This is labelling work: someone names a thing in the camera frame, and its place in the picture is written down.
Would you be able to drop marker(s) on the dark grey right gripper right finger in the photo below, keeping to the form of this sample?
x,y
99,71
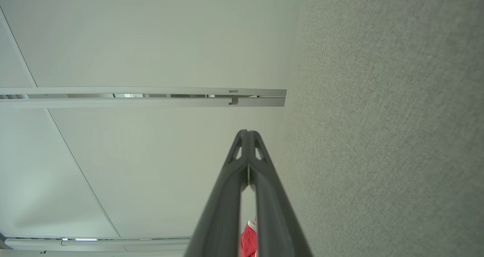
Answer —
x,y
274,219

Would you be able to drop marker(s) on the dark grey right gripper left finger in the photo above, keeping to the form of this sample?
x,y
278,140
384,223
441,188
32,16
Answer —
x,y
223,211

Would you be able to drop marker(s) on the red shorts with white stripes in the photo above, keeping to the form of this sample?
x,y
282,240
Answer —
x,y
248,242

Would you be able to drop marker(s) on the white ceiling light strip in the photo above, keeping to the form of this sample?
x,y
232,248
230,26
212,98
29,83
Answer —
x,y
86,239

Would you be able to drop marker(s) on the white partition frame rail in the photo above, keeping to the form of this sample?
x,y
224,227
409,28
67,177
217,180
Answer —
x,y
151,102

